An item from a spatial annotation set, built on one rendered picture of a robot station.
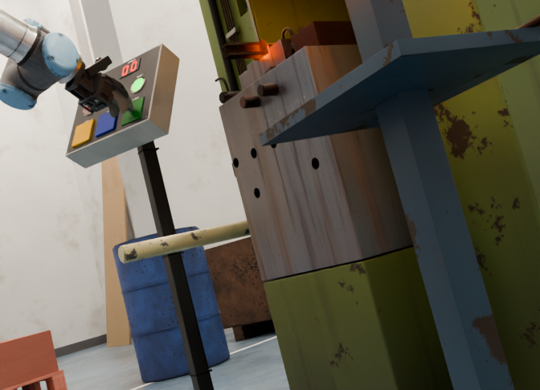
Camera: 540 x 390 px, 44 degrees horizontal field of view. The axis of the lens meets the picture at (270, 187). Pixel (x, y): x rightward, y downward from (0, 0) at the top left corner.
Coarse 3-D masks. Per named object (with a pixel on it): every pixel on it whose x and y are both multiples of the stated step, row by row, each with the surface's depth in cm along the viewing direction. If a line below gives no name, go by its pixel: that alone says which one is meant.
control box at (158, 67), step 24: (168, 48) 194; (120, 72) 199; (144, 72) 191; (168, 72) 191; (168, 96) 188; (96, 120) 194; (120, 120) 186; (144, 120) 179; (168, 120) 185; (96, 144) 189; (120, 144) 189
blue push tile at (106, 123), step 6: (102, 114) 192; (108, 114) 190; (102, 120) 190; (108, 120) 188; (114, 120) 187; (102, 126) 189; (108, 126) 187; (114, 126) 186; (96, 132) 189; (102, 132) 187; (108, 132) 187
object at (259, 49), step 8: (264, 40) 155; (224, 48) 151; (232, 48) 152; (240, 48) 153; (248, 48) 154; (256, 48) 155; (264, 48) 155; (224, 56) 152; (232, 56) 152; (240, 56) 153; (248, 56) 154; (256, 56) 156
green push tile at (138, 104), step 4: (144, 96) 184; (136, 100) 186; (140, 100) 184; (144, 100) 184; (136, 104) 185; (140, 104) 183; (136, 108) 184; (140, 108) 182; (128, 112) 185; (132, 112) 184; (136, 112) 183; (140, 112) 181; (124, 116) 185; (128, 116) 184; (132, 116) 183; (136, 116) 182; (140, 116) 181; (124, 120) 184; (128, 120) 183; (132, 120) 182; (136, 120) 181; (124, 124) 183
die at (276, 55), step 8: (280, 40) 151; (288, 40) 152; (272, 48) 154; (280, 48) 151; (264, 56) 157; (272, 56) 154; (280, 56) 152; (248, 64) 163; (256, 64) 160; (264, 64) 157; (272, 64) 155; (248, 72) 163; (256, 72) 160; (240, 80) 167; (248, 80) 164
